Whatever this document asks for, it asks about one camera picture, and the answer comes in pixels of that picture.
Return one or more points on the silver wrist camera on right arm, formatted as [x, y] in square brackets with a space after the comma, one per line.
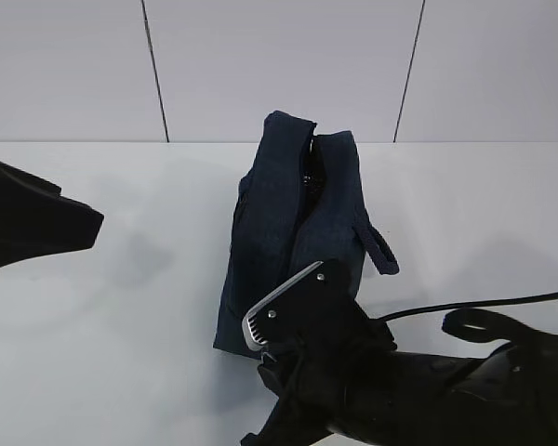
[315, 300]

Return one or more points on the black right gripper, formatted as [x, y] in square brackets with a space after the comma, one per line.
[308, 375]

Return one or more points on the dark navy fabric lunch bag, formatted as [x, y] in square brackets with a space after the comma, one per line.
[301, 201]

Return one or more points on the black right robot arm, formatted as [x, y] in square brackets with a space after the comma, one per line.
[379, 397]

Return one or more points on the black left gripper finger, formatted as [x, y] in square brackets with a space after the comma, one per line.
[36, 220]

